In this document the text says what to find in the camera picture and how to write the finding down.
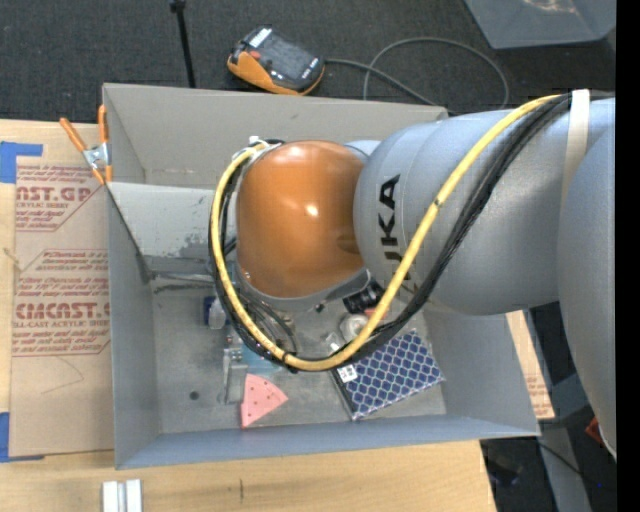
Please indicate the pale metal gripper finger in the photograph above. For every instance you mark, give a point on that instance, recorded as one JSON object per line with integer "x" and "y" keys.
{"x": 234, "y": 380}

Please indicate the teal flat block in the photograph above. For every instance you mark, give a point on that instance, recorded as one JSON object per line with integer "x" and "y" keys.
{"x": 261, "y": 364}

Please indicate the pink triangular pad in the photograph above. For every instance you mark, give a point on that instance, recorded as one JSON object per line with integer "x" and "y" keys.
{"x": 260, "y": 400}

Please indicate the grey metal bin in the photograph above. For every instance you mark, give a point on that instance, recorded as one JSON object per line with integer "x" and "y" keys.
{"x": 190, "y": 440}

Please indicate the blue patterned flat box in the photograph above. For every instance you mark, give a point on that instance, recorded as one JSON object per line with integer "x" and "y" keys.
{"x": 395, "y": 375}

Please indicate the brown cardboard board red print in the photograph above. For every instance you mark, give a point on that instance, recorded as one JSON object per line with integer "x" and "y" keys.
{"x": 60, "y": 390}

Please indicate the black cylinder on white bracket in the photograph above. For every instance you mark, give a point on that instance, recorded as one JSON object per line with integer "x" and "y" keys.
{"x": 361, "y": 299}

